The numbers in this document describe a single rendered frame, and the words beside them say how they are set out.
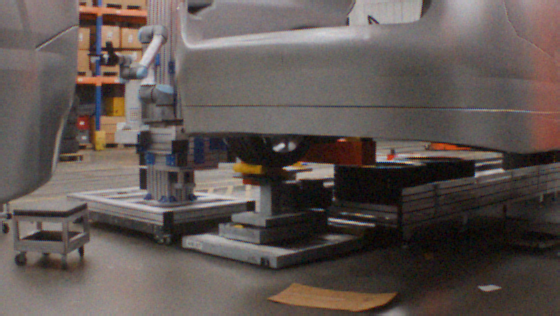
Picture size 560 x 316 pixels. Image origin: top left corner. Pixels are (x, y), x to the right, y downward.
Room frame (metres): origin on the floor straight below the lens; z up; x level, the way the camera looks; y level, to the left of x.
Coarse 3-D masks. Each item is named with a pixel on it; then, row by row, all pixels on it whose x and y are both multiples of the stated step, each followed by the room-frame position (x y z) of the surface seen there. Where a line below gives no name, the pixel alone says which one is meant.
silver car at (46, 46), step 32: (0, 0) 1.13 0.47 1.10; (32, 0) 1.22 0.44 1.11; (64, 0) 1.35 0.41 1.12; (0, 32) 1.14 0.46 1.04; (32, 32) 1.22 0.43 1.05; (64, 32) 1.35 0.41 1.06; (0, 64) 1.14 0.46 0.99; (32, 64) 1.23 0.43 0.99; (64, 64) 1.36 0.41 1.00; (0, 96) 1.15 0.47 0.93; (32, 96) 1.24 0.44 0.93; (64, 96) 1.38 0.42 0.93; (0, 128) 1.15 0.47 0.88; (32, 128) 1.25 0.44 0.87; (64, 128) 1.46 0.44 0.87; (0, 160) 1.16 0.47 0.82; (32, 160) 1.26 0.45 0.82; (0, 192) 1.16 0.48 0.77; (32, 192) 1.29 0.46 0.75
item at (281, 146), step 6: (264, 138) 4.66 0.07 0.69; (282, 138) 4.73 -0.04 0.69; (288, 138) 4.70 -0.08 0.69; (294, 138) 4.66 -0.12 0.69; (300, 138) 4.63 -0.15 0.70; (264, 144) 4.36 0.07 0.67; (270, 144) 4.67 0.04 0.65; (276, 144) 4.71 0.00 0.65; (282, 144) 4.68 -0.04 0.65; (288, 144) 4.64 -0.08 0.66; (294, 144) 4.61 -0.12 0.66; (300, 144) 4.59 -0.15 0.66; (270, 150) 4.40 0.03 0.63; (276, 150) 4.61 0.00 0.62; (282, 150) 4.58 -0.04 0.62; (288, 150) 4.55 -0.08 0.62; (294, 150) 4.55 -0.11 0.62
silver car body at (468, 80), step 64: (192, 0) 3.49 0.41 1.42; (256, 0) 3.96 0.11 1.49; (320, 0) 4.38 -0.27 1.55; (448, 0) 2.45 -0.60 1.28; (512, 0) 2.45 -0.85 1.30; (192, 64) 3.35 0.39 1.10; (256, 64) 3.02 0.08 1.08; (320, 64) 2.79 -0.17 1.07; (384, 64) 2.59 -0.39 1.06; (448, 64) 2.46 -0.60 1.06; (512, 64) 2.45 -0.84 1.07; (192, 128) 3.51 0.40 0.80; (256, 128) 3.14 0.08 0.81; (320, 128) 2.89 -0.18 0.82; (384, 128) 2.67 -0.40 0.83; (448, 128) 2.52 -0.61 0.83; (512, 128) 2.46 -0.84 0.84
